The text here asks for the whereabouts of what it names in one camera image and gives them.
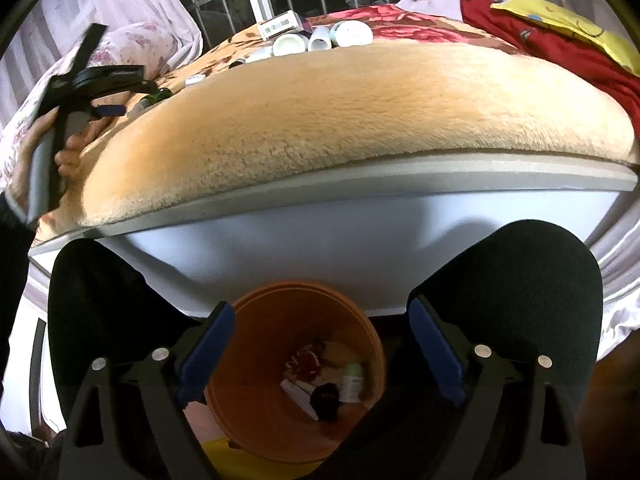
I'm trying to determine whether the white round jar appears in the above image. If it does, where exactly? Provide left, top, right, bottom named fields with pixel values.
left=330, top=20, right=374, bottom=48

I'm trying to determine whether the white bed frame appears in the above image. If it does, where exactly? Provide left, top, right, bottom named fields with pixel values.
left=28, top=152, right=639, bottom=319

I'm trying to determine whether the blue white medicine box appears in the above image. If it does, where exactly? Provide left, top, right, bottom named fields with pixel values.
left=258, top=10, right=308, bottom=41

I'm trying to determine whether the floral plush bed blanket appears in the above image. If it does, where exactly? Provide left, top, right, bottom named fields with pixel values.
left=36, top=4, right=639, bottom=242

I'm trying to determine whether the red cloth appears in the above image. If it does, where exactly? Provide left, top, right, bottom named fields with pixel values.
left=460, top=0, right=639, bottom=130

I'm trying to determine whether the floral white pillow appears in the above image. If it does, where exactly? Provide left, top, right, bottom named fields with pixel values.
left=0, top=20, right=181, bottom=194

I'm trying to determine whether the person's left hand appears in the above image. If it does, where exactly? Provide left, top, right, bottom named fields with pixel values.
left=8, top=108, right=112, bottom=211

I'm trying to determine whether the yellow plastic stool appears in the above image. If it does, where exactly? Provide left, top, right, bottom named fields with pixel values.
left=202, top=438, right=321, bottom=480

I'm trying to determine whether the orange plastic trash bin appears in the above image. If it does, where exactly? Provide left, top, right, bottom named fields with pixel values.
left=205, top=282, right=386, bottom=464

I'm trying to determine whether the yellow cartoon pillow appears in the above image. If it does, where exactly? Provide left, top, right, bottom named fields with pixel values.
left=490, top=0, right=639, bottom=76

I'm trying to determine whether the frosted white tube bottle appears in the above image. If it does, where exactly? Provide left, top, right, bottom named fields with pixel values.
left=307, top=26, right=333, bottom=52

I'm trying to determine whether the left sheer curtain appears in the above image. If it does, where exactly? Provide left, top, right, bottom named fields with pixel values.
left=1, top=0, right=203, bottom=126

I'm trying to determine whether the black spray bottle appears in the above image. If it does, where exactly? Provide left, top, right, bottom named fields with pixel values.
left=132, top=88, right=172, bottom=113

